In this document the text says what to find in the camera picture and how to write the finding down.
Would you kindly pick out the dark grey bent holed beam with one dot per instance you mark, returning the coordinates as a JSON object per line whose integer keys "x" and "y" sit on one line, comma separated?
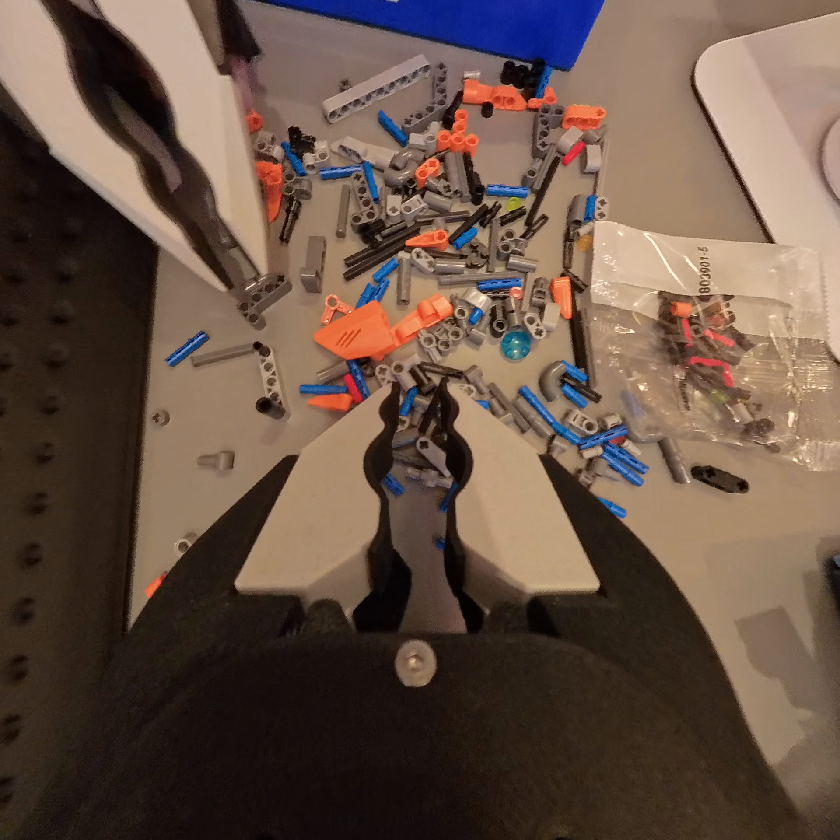
{"x": 262, "y": 295}

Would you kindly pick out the blue plastic bin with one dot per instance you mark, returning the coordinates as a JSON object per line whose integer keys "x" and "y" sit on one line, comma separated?
{"x": 459, "y": 26}

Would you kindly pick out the white book stand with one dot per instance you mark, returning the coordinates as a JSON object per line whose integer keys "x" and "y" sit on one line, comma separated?
{"x": 774, "y": 131}

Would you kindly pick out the grey axle connector brick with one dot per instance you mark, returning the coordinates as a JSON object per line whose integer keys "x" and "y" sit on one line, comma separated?
{"x": 216, "y": 461}

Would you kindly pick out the small bag of brick parts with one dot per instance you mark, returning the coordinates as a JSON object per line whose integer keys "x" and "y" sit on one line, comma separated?
{"x": 656, "y": 262}

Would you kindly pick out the pile of brick parts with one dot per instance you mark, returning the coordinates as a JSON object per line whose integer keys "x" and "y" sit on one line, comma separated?
{"x": 446, "y": 262}

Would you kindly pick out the black studded mat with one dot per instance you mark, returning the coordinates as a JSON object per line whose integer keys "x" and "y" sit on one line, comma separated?
{"x": 65, "y": 394}

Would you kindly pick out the grey desk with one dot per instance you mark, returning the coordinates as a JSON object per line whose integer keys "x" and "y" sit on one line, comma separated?
{"x": 689, "y": 558}

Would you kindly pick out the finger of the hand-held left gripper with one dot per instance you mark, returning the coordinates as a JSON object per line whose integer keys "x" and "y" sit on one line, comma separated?
{"x": 216, "y": 131}
{"x": 65, "y": 118}

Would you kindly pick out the small dark grey connector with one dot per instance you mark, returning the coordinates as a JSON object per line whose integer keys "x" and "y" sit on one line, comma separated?
{"x": 186, "y": 543}

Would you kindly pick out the small orange blue brick piece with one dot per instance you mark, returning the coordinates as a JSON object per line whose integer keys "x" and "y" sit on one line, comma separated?
{"x": 155, "y": 584}

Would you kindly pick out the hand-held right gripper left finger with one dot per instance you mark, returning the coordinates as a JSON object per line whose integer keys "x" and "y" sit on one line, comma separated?
{"x": 308, "y": 525}

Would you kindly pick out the black brick connector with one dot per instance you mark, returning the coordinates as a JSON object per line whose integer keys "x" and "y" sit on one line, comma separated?
{"x": 718, "y": 477}

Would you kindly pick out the grey brick arm with pins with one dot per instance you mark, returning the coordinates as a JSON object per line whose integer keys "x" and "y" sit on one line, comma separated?
{"x": 270, "y": 380}

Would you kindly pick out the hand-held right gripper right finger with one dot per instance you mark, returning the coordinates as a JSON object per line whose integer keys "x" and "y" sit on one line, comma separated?
{"x": 525, "y": 525}

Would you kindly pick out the long light grey holed beam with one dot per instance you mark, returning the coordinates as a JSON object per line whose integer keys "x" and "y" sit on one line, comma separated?
{"x": 377, "y": 88}

